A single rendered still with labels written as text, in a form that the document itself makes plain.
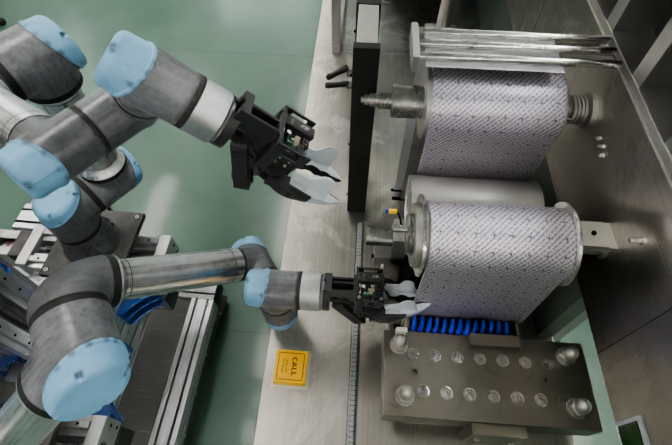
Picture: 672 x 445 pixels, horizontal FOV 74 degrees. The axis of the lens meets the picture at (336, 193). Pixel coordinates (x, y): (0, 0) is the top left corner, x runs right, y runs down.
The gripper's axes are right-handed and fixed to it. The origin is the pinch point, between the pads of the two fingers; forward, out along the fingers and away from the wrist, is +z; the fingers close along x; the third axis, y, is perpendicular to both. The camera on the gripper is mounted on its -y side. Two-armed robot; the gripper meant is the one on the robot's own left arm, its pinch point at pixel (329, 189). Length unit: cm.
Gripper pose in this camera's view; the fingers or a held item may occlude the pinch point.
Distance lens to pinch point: 70.6
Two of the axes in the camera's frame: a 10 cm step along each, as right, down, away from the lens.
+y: 6.3, -4.1, -6.5
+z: 7.7, 4.2, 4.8
